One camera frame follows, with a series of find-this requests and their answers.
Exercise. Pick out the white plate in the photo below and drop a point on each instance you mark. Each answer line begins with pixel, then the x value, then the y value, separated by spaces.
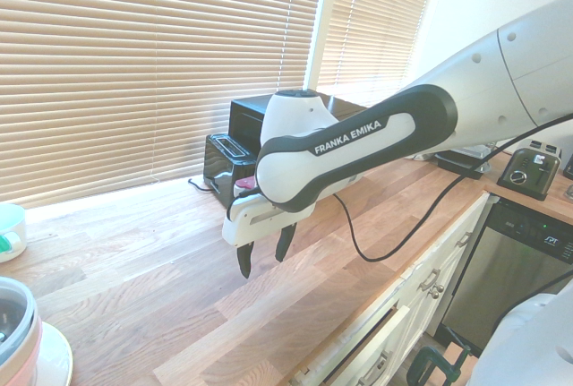
pixel 56 354

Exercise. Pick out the black toaster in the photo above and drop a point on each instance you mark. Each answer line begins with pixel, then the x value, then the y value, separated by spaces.
pixel 219 166

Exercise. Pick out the white green mug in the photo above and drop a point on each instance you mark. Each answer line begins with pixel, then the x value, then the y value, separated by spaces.
pixel 11 229

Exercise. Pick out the green clamp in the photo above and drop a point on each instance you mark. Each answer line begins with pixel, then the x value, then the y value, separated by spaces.
pixel 430 361

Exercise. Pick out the narrow beige window blind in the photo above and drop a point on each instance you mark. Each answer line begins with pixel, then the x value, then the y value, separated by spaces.
pixel 371 23

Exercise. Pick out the stainless steel dishwasher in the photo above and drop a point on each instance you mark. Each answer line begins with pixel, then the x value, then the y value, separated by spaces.
pixel 492 278

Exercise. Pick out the wide beige window blind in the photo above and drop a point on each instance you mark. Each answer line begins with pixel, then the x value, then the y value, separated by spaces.
pixel 134 68

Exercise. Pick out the black stainless microwave oven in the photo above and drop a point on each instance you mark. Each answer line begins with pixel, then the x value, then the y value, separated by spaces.
pixel 246 122

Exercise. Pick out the white base cabinet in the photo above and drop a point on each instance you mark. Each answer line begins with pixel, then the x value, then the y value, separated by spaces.
pixel 447 251

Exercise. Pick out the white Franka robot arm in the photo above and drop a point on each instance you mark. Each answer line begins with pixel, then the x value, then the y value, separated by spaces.
pixel 358 153

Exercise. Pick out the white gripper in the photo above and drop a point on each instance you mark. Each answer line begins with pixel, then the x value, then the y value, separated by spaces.
pixel 250 225

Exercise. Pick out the white open drawer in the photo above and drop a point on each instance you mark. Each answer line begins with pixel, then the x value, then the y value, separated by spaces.
pixel 376 341

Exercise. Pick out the metal cabinet knob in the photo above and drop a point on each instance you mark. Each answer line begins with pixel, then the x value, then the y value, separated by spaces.
pixel 438 291

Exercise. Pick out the silver toaster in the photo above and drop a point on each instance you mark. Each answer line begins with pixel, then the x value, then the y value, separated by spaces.
pixel 528 171

